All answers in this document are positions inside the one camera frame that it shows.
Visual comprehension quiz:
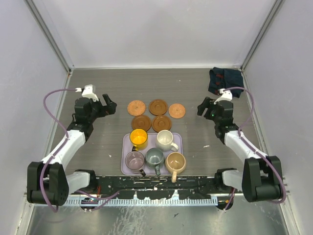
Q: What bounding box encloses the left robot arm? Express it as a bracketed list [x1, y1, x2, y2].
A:
[26, 94, 117, 207]

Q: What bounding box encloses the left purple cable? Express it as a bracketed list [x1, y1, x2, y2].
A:
[40, 88, 120, 213]

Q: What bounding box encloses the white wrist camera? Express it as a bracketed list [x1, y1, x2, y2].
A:
[75, 84, 99, 102]
[214, 89, 232, 105]

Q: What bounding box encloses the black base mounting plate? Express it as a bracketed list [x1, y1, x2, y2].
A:
[82, 176, 231, 200]

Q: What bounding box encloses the right aluminium frame post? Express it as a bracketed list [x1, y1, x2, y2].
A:
[240, 0, 285, 71]

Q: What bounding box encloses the yellow glass mug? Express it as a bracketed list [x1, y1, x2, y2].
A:
[130, 129, 148, 151]

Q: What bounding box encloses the lavender plastic tray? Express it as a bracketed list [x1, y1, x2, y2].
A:
[121, 133, 183, 176]

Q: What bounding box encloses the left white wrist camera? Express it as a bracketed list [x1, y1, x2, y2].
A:
[75, 84, 99, 102]

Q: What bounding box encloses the woven rattan coaster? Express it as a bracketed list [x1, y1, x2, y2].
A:
[127, 100, 146, 117]
[168, 103, 186, 118]

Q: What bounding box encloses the aluminium frame post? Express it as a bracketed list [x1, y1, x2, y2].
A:
[240, 0, 285, 71]
[24, 0, 74, 72]

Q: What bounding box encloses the left aluminium frame post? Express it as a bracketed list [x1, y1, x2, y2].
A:
[24, 0, 74, 72]

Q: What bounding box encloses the beige ceramic mug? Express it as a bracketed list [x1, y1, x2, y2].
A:
[165, 152, 186, 183]

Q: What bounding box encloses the clear purple glass mug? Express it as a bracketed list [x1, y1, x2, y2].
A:
[125, 151, 146, 177]

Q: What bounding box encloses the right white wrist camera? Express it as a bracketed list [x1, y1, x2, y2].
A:
[214, 89, 232, 105]

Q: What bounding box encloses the wooden coaster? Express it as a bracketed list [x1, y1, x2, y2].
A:
[131, 115, 152, 132]
[152, 115, 172, 133]
[149, 99, 168, 116]

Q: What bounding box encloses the white ceramic mug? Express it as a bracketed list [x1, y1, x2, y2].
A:
[156, 130, 179, 152]

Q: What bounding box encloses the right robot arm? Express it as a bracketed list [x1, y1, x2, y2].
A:
[197, 97, 287, 203]

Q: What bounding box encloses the grey green ceramic mug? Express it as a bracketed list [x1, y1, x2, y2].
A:
[145, 148, 165, 176]

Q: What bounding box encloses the slotted white cable duct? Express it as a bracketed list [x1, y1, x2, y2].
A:
[64, 194, 218, 207]

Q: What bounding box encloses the dark blue folded cloth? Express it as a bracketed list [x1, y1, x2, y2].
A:
[208, 67, 244, 95]

